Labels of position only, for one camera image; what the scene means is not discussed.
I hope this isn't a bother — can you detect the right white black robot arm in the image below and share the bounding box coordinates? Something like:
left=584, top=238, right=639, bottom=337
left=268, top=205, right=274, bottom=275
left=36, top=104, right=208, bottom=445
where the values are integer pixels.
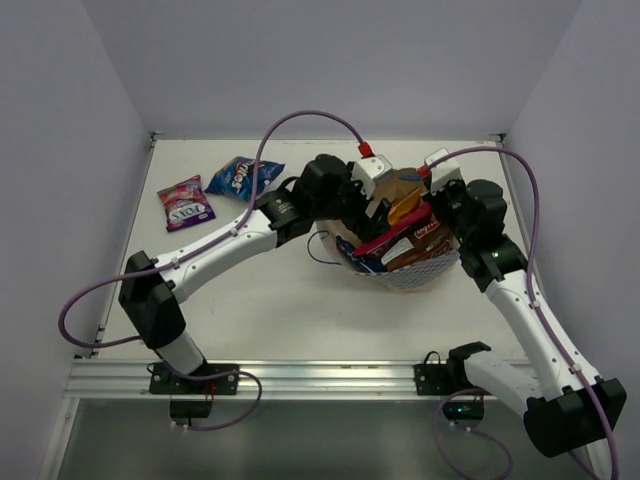
left=424, top=180, right=627, bottom=458

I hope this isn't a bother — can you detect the blue Doritos chip bag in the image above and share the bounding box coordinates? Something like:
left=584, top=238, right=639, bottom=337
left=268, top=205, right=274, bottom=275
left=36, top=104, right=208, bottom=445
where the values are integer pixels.
left=204, top=156, right=285, bottom=202

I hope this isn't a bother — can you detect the purple Fox's candy bag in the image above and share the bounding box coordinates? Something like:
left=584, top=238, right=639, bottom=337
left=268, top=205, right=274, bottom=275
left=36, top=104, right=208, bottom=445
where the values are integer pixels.
left=157, top=175, right=216, bottom=233

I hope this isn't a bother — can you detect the blue checkered paper bag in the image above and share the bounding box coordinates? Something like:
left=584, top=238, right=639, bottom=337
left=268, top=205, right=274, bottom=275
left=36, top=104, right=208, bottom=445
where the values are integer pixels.
left=306, top=168, right=459, bottom=291

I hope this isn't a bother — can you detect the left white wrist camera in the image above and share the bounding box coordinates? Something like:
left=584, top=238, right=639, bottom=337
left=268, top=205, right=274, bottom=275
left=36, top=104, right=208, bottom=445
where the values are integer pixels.
left=351, top=155, right=394, bottom=200

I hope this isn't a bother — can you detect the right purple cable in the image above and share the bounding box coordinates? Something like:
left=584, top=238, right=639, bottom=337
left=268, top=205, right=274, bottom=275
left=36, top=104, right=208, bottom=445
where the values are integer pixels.
left=433, top=147, right=621, bottom=480

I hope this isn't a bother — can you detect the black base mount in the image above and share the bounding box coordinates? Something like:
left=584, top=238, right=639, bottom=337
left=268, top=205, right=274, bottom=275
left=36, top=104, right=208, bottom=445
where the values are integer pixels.
left=147, top=362, right=239, bottom=425
left=413, top=350, right=485, bottom=426

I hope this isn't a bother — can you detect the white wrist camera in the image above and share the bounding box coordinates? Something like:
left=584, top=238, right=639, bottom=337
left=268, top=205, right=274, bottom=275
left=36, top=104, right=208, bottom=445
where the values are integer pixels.
left=417, top=148, right=463, bottom=194
left=351, top=155, right=394, bottom=200

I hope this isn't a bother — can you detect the pink snack packet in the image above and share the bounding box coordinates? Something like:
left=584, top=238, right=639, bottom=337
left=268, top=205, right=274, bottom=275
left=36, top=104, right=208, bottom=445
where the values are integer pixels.
left=353, top=203, right=432, bottom=259

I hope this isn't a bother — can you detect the orange snack packet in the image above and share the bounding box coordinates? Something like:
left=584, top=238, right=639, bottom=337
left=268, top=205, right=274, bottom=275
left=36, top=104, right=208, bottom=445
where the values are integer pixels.
left=387, top=187, right=422, bottom=226

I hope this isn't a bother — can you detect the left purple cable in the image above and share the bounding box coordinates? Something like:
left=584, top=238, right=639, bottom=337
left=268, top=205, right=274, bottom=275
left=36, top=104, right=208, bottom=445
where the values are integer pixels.
left=57, top=108, right=375, bottom=349

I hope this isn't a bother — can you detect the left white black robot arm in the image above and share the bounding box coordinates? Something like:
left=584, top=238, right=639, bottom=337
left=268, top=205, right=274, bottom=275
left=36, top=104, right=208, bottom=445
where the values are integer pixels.
left=118, top=154, right=393, bottom=393

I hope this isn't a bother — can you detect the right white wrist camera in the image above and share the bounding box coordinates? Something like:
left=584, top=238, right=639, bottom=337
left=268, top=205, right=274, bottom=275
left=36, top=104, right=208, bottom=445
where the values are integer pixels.
left=417, top=148, right=463, bottom=194

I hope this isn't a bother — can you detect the aluminium mounting rail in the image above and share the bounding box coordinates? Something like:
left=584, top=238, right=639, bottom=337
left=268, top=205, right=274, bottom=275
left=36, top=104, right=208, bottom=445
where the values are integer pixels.
left=63, top=359, right=420, bottom=401

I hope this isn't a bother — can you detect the purple cable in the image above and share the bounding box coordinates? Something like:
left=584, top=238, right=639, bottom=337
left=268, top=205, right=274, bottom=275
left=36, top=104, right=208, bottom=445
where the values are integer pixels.
left=57, top=108, right=375, bottom=349
left=433, top=147, right=621, bottom=480

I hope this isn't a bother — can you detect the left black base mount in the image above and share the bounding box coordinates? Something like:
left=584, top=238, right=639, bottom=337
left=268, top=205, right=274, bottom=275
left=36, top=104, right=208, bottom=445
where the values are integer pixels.
left=147, top=362, right=239, bottom=425

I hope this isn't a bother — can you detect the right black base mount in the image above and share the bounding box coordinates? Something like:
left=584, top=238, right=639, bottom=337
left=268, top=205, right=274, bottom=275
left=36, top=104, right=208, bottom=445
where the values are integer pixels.
left=413, top=350, right=485, bottom=426

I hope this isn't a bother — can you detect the brown chocolate snack packet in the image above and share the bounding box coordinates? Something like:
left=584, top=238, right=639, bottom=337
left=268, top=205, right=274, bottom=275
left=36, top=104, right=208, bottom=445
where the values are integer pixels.
left=381, top=220, right=452, bottom=272

